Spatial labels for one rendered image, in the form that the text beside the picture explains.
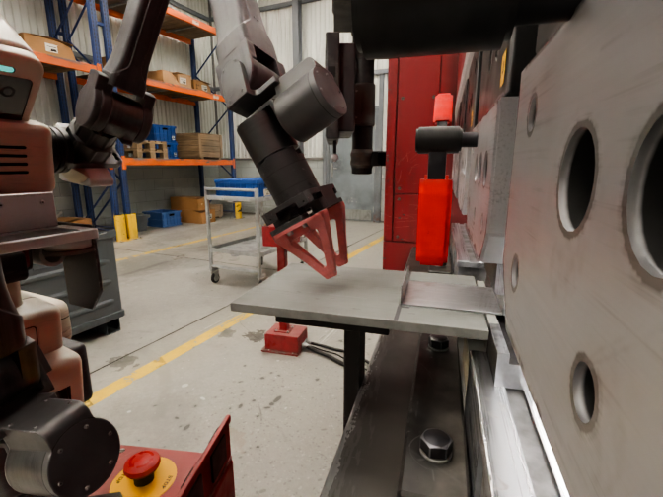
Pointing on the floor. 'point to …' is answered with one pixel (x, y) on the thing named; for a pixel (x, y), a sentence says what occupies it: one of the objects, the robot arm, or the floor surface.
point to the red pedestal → (283, 342)
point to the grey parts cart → (253, 247)
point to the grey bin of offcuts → (99, 318)
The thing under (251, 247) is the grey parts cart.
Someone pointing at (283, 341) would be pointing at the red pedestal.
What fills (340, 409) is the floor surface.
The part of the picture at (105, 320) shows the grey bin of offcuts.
